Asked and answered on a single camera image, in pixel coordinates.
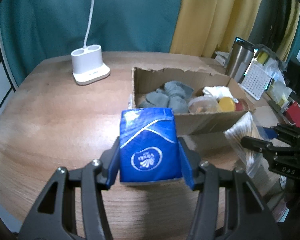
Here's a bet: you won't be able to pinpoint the bag of cotton swabs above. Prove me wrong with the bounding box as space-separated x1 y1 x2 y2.
223 112 262 178

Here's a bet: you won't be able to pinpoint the yellow-lidded spice jar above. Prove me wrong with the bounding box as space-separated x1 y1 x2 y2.
218 97 236 112

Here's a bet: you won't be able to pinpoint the white cloth bundle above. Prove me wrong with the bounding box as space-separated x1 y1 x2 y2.
203 86 234 100

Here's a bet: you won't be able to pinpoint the clear bag of small items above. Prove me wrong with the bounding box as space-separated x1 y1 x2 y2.
188 95 221 113

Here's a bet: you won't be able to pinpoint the blue tissue pack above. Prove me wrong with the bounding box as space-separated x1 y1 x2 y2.
119 107 182 185

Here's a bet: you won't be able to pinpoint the grey socks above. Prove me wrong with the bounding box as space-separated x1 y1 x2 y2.
138 80 194 114

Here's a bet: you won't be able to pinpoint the red box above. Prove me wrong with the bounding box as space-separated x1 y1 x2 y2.
285 102 300 128

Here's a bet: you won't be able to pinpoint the clear plastic bags pile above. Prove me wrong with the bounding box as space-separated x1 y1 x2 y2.
264 57 292 107

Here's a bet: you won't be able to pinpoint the red-lidded jar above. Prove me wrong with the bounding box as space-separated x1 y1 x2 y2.
235 99 249 111

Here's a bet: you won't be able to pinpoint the white perforated plastic basket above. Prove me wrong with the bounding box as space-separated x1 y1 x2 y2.
241 63 272 100

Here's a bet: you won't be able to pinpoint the brown cardboard box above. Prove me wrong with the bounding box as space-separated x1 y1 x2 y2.
132 67 256 135

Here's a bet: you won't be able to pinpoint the yellow sponge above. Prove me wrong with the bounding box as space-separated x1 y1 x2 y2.
256 51 269 65

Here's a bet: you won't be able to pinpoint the stainless steel tumbler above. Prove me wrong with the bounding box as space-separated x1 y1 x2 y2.
225 37 254 83

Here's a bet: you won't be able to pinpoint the white desk lamp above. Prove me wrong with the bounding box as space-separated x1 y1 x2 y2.
71 0 110 86

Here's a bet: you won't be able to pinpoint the yellow curtain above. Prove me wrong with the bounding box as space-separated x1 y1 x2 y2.
170 0 300 61

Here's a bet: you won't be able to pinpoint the teal curtain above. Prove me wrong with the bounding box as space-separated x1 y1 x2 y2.
0 0 181 85

